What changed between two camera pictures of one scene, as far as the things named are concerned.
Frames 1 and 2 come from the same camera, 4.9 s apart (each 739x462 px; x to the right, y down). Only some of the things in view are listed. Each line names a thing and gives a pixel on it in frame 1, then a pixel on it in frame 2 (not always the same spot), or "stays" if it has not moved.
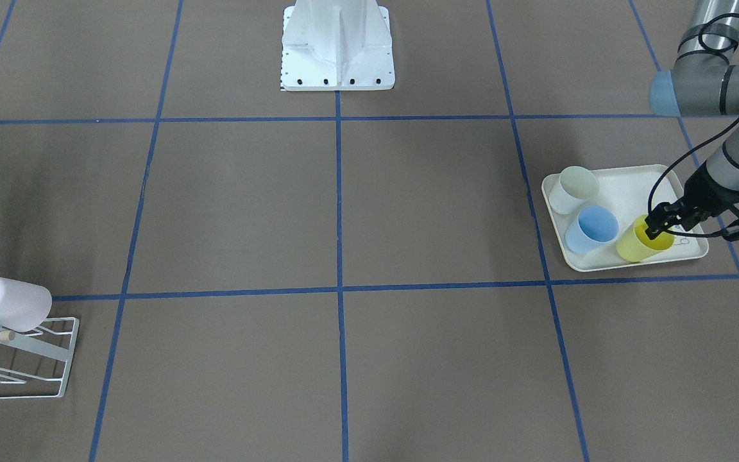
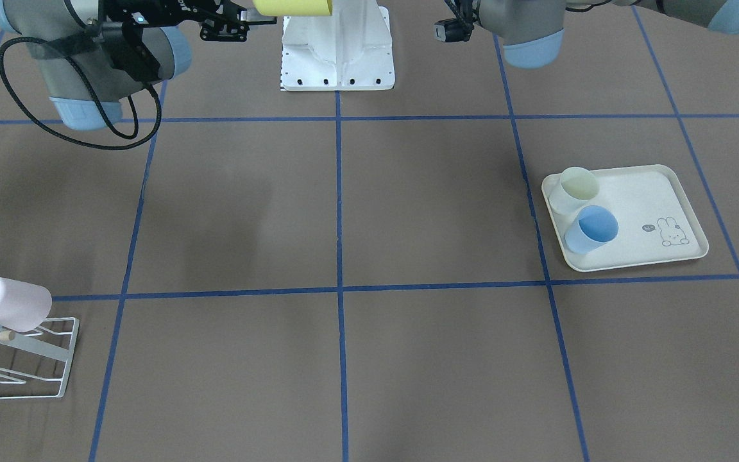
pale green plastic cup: x=576 y=187 stays
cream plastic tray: x=627 y=190 stays
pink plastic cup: x=14 y=304 stays
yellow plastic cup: x=634 y=246 → x=293 y=8
